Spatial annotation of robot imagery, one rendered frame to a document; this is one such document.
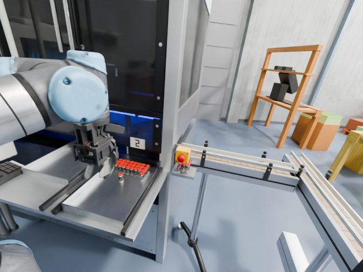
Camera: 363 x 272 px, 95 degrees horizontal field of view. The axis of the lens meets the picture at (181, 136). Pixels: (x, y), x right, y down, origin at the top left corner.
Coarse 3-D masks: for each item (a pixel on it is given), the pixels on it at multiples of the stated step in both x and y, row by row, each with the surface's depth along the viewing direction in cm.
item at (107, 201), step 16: (96, 176) 80; (112, 176) 84; (128, 176) 85; (80, 192) 72; (96, 192) 74; (112, 192) 75; (128, 192) 76; (64, 208) 64; (80, 208) 62; (96, 208) 66; (112, 208) 67; (128, 208) 68; (112, 224) 61
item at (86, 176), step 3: (87, 168) 81; (87, 171) 81; (84, 174) 81; (87, 174) 81; (84, 177) 80; (87, 177) 80; (84, 180) 80; (78, 183) 78; (81, 183) 78; (75, 186) 76; (78, 186) 76; (72, 189) 74; (75, 189) 74; (69, 192) 72
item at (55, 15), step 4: (52, 0) 65; (52, 4) 66; (52, 8) 66; (56, 8) 67; (52, 12) 67; (56, 12) 67; (52, 16) 68; (56, 16) 68; (56, 20) 68; (56, 24) 69; (56, 28) 69; (56, 32) 70; (60, 32) 70; (56, 36) 70; (60, 36) 71; (60, 40) 71; (60, 44) 72; (64, 44) 74; (68, 44) 76; (60, 48) 72
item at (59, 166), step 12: (48, 156) 91; (60, 156) 96; (72, 156) 97; (24, 168) 79; (36, 168) 84; (48, 168) 85; (60, 168) 86; (72, 168) 87; (84, 168) 84; (48, 180) 78; (60, 180) 76
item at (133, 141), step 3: (132, 138) 89; (135, 138) 89; (132, 141) 90; (135, 141) 90; (141, 141) 89; (144, 141) 88; (132, 144) 91; (135, 144) 90; (138, 144) 90; (141, 144) 89; (144, 144) 89; (135, 147) 91; (138, 147) 91; (141, 147) 90; (144, 147) 90
